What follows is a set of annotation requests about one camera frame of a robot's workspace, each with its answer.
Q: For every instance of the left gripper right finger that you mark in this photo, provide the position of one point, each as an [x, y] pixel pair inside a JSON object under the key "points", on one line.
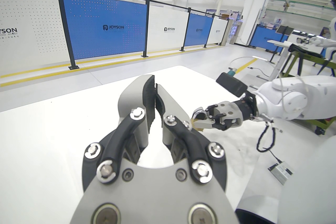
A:
{"points": [[183, 133]]}

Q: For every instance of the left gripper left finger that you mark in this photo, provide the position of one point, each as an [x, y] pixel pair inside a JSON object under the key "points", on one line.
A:
{"points": [[132, 96]]}

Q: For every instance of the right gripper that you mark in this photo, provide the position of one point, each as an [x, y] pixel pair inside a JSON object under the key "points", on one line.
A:
{"points": [[231, 110]]}

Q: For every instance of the brass padlock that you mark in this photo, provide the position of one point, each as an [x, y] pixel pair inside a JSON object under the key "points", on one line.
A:
{"points": [[195, 124]]}

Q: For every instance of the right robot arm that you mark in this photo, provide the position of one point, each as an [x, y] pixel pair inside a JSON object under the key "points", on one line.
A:
{"points": [[296, 99]]}

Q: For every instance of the blue partition panel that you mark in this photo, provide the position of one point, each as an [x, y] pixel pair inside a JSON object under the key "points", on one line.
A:
{"points": [[105, 25], [265, 36], [198, 29]]}

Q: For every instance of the white partition panel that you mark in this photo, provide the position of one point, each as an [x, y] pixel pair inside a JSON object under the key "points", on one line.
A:
{"points": [[29, 25], [218, 30], [168, 28]]}

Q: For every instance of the small silver box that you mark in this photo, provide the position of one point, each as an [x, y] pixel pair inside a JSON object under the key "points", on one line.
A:
{"points": [[282, 172]]}

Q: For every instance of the white desk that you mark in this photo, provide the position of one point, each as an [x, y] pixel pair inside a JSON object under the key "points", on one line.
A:
{"points": [[278, 42]]}

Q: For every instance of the green metal trestle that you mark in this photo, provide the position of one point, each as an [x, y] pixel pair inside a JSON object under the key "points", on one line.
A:
{"points": [[299, 55]]}

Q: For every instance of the robot body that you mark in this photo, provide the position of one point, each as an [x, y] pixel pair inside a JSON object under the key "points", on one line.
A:
{"points": [[302, 183]]}

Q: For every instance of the tablet on stand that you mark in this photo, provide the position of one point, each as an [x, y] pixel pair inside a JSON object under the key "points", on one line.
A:
{"points": [[284, 30]]}

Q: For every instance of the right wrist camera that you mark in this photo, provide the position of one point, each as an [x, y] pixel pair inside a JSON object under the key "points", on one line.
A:
{"points": [[232, 84]]}

